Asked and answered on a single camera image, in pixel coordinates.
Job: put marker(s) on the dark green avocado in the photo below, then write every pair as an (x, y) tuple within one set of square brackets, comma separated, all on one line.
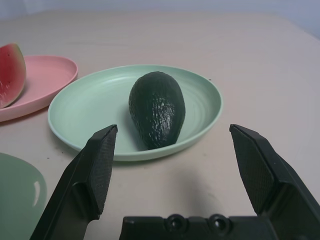
[(155, 107)]

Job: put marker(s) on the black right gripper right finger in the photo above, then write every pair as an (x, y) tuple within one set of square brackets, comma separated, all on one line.
[(275, 175)]

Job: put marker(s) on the red watermelon slice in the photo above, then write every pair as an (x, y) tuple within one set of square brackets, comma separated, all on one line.
[(11, 75)]

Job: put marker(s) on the light green round plate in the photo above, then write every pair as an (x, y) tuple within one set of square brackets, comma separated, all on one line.
[(87, 107)]

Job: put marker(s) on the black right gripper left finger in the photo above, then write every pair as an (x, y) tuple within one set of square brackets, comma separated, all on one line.
[(75, 190)]

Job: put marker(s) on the green cutting board tray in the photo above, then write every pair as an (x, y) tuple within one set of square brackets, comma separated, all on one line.
[(15, 190)]

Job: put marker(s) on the pink round plate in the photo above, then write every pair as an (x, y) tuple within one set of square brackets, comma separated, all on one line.
[(47, 75)]

